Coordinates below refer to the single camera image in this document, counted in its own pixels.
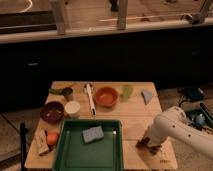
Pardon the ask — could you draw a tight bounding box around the dark purple grape bunch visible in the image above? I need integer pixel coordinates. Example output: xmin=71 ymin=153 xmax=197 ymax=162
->
xmin=136 ymin=138 xmax=161 ymax=155

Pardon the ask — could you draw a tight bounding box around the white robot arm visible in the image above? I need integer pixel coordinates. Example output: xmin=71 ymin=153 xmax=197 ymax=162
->
xmin=143 ymin=106 xmax=213 ymax=160

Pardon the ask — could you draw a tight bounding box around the orange red bowl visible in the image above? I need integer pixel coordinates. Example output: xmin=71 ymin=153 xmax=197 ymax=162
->
xmin=94 ymin=87 xmax=118 ymax=108

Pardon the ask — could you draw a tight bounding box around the dark maroon bowl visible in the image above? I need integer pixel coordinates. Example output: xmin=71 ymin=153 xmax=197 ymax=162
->
xmin=40 ymin=101 xmax=64 ymax=124

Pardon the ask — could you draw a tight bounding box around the white long utensil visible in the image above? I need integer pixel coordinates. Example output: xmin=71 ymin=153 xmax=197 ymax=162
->
xmin=86 ymin=84 xmax=96 ymax=117

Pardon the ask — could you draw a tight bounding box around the light green cup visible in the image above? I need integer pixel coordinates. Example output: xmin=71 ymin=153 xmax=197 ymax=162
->
xmin=121 ymin=84 xmax=133 ymax=99

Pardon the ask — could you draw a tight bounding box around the small metal cup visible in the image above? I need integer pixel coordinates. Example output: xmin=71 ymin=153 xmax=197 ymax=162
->
xmin=62 ymin=88 xmax=73 ymax=101

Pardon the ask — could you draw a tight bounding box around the white cup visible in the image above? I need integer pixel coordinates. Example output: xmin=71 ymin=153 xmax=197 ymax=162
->
xmin=64 ymin=101 xmax=81 ymax=118

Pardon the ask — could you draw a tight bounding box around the grey blue triangular cloth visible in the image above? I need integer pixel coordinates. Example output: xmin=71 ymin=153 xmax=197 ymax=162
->
xmin=141 ymin=89 xmax=154 ymax=105

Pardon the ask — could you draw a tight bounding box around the blue sponge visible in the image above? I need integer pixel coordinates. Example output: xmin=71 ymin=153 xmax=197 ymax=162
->
xmin=82 ymin=126 xmax=104 ymax=143

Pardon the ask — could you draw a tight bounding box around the green vegetable toy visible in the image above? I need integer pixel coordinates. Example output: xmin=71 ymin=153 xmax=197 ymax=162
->
xmin=48 ymin=88 xmax=62 ymax=95

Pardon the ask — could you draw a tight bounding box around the orange fruit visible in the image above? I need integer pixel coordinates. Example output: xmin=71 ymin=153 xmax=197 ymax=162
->
xmin=46 ymin=132 xmax=59 ymax=146

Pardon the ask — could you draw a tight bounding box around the green plastic tray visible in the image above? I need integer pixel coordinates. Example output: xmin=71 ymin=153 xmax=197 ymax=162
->
xmin=52 ymin=119 xmax=124 ymax=171

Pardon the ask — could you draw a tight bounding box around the green bin with items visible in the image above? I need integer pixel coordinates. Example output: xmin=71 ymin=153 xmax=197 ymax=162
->
xmin=186 ymin=108 xmax=213 ymax=134

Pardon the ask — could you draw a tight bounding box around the black chair post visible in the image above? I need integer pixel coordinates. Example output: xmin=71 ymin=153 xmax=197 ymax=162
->
xmin=20 ymin=123 xmax=27 ymax=171

